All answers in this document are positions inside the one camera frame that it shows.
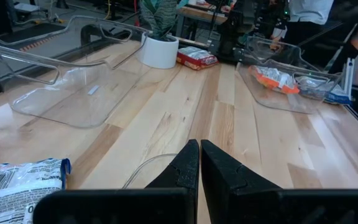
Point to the blue Maruchan ramen pack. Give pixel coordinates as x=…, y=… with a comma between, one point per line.
x=14, y=186
x=334, y=95

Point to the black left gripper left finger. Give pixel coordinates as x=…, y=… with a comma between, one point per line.
x=166, y=205

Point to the white round plant pot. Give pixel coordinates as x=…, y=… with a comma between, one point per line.
x=158, y=53

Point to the clear plastic bin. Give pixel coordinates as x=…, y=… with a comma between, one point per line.
x=272, y=99
x=145, y=174
x=82, y=102

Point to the black floor mat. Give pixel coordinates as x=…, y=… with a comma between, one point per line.
x=30, y=32

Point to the aluminium frame post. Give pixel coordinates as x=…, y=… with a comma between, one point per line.
x=349, y=76

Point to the wooden background table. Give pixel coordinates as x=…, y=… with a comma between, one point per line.
x=199, y=14

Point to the person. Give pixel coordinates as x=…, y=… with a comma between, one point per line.
x=309, y=11

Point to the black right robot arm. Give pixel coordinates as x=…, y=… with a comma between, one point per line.
x=228, y=34

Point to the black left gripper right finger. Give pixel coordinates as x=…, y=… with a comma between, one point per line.
x=235, y=202

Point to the green snake plant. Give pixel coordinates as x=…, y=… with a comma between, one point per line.
x=162, y=17

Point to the red Maruchan ramen pack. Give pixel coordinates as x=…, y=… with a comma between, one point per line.
x=196, y=57

